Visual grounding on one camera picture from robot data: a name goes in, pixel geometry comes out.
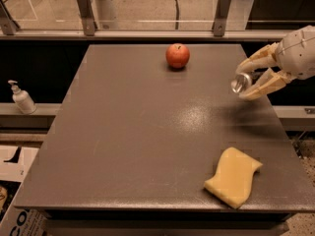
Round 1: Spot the glass barrier panel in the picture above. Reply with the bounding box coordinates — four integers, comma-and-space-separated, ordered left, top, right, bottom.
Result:
3, 0, 315, 30

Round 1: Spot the white pump dispenser bottle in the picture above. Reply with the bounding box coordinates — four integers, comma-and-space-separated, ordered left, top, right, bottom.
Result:
8, 80, 36, 114

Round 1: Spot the silver redbull can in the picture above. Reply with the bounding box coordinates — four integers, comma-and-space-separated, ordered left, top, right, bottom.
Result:
231, 72, 262, 94

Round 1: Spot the red apple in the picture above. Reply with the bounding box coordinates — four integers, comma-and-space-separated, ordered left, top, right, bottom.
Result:
165, 43, 190, 69

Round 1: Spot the metal glass bracket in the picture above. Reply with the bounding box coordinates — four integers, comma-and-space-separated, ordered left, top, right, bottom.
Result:
0, 0, 19, 35
213, 0, 231, 37
77, 0, 96, 36

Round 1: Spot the middle metal glass bracket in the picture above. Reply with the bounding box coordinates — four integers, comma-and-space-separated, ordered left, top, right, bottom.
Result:
77, 0, 96, 36

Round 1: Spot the yellow sponge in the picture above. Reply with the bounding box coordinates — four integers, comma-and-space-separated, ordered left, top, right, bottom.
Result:
204, 147, 263, 208

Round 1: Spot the white cardboard box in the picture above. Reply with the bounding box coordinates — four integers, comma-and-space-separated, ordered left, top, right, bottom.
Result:
0, 146, 48, 236

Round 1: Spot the right metal glass bracket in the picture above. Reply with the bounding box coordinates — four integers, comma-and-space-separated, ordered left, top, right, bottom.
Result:
213, 0, 231, 37

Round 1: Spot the left metal glass bracket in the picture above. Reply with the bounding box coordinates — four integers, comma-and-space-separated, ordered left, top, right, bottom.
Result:
0, 0, 19, 35

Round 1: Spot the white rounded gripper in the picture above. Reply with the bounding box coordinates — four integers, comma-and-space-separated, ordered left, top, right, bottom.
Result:
235, 26, 315, 100

